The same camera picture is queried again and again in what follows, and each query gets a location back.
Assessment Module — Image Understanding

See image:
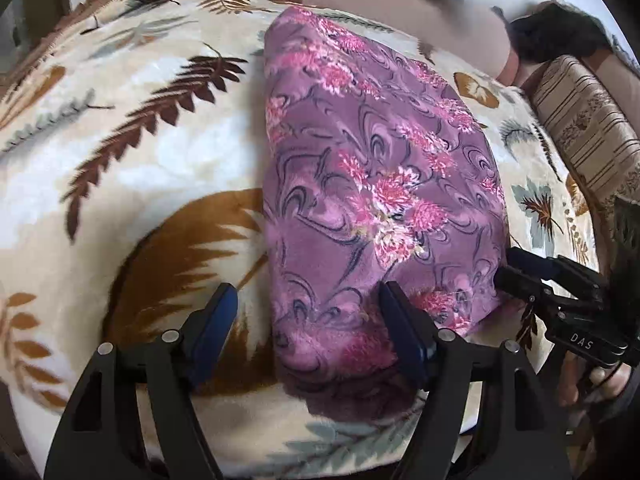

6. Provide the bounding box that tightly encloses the dark green cloth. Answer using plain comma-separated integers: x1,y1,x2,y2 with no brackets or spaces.
602,195,640,291

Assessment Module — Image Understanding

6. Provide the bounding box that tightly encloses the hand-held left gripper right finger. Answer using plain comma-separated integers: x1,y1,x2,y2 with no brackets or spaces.
378,281,571,480

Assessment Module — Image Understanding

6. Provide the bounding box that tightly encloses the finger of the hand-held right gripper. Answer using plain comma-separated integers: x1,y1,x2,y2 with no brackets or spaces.
507,247,563,281
494,265,556,313

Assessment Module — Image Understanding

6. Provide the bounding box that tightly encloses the purple floral garment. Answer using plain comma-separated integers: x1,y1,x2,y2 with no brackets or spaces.
262,6,511,418

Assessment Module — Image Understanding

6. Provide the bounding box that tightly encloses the beige striped cushion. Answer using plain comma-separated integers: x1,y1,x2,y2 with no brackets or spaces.
530,55,640,211

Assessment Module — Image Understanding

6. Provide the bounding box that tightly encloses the cream leaf-print blanket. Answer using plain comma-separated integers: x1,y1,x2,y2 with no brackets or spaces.
0,0,608,480

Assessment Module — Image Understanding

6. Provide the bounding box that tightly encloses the person's right hand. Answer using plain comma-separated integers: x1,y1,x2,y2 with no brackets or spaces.
557,350,633,408

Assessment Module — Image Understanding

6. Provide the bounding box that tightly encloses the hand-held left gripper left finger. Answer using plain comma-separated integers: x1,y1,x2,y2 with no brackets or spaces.
44,282,239,480

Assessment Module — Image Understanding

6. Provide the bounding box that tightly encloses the black cloth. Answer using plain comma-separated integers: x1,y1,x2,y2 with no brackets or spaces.
492,2,616,66

